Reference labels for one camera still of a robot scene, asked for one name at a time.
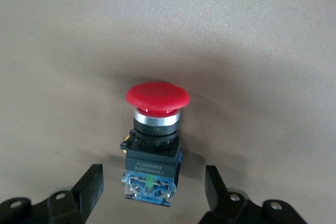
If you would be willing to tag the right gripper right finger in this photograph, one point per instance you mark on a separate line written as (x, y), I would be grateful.
(236, 208)

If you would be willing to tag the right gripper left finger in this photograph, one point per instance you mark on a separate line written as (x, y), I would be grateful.
(65, 205)

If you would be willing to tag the red mushroom push button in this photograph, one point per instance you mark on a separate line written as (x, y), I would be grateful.
(155, 129)

